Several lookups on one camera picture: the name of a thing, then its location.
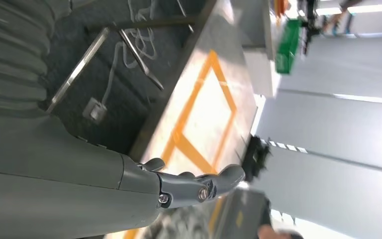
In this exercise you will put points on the person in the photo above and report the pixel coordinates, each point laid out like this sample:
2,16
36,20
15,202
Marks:
273,233

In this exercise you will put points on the steel workbench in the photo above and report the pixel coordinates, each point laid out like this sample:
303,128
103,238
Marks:
204,115

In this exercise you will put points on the green plastic crate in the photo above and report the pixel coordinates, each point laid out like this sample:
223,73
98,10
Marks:
288,49

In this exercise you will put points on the black case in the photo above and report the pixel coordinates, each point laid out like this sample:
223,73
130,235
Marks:
255,158

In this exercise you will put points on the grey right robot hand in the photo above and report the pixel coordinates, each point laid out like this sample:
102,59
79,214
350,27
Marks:
46,184

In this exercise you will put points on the grey laptop yellow label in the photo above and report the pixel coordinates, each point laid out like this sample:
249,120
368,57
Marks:
247,214

